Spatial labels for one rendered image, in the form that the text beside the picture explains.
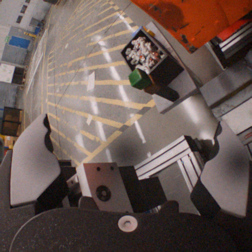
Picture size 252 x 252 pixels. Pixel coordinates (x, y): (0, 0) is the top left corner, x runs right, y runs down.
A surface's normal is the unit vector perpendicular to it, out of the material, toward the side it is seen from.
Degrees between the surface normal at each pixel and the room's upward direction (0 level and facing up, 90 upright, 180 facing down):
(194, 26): 90
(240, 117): 0
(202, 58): 0
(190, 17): 90
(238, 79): 0
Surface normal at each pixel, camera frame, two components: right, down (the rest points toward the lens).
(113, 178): 0.62, -0.55
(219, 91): -0.72, -0.12
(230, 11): 0.25, 0.88
